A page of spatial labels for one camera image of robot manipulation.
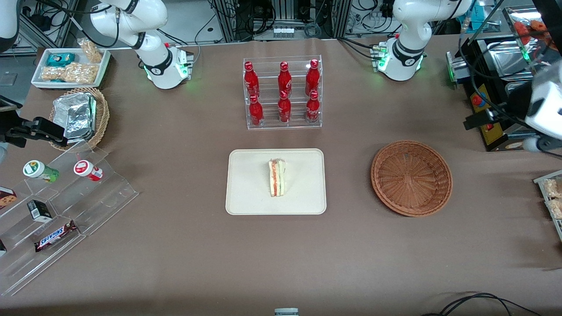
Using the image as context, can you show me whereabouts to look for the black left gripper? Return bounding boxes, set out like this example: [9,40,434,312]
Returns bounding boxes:
[464,84,534,131]

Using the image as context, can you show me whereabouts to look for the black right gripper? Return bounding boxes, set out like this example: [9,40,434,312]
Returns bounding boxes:
[0,115,68,148]

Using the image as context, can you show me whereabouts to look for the triangular sandwich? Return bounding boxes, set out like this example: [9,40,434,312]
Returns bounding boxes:
[268,159,287,198]

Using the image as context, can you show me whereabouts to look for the wicker basket holding foil container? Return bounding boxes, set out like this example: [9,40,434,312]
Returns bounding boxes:
[48,87,110,152]

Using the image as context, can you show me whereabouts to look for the empty round wicker basket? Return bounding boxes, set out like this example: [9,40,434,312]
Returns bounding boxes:
[371,140,453,218]

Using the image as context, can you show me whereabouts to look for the cream rectangular serving tray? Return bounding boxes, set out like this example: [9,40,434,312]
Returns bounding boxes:
[225,148,328,215]

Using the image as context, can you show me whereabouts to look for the black control box with stop button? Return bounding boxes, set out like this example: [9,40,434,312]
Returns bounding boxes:
[457,37,543,152]

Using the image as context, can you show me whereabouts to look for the silver foil packets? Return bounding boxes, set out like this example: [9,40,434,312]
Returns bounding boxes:
[52,93,97,142]

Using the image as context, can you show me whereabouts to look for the green snack cup white lid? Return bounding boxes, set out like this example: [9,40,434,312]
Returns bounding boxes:
[23,160,60,183]

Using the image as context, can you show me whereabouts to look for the red snack cup white lid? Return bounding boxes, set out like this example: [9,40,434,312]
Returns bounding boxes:
[73,160,104,182]

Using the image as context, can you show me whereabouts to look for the white plastic snack bin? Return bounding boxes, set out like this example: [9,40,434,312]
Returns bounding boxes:
[31,47,111,90]

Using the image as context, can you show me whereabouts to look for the teal snack packet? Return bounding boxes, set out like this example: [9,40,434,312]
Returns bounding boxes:
[47,53,76,68]

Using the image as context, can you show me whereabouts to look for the dark red cookie box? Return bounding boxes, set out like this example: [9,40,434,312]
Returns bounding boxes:
[0,187,18,210]

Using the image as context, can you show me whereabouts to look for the small black box with barcode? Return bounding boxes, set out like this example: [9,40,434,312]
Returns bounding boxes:
[27,200,53,222]

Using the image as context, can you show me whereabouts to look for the clear acrylic stepped display shelf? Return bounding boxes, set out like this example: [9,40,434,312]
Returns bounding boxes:
[0,145,139,297]

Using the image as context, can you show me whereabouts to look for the clear bag of nuts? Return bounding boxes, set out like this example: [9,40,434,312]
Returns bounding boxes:
[78,38,104,64]

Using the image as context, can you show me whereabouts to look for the stainless steel food appliance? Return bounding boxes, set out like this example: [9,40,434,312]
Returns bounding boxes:
[502,4,562,63]

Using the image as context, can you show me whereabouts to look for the Snickers chocolate bar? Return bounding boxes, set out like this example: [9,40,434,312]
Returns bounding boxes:
[34,221,78,252]

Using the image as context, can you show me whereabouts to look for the red cola bottle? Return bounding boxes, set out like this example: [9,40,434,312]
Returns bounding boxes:
[244,61,260,99]
[306,90,321,124]
[277,91,292,124]
[277,61,292,95]
[305,59,320,95]
[249,95,264,128]

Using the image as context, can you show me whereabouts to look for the clear acrylic bottle rack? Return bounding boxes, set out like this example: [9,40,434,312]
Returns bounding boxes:
[243,55,323,130]

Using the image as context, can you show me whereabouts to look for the black floor cable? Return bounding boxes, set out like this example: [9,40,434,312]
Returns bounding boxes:
[421,292,541,316]

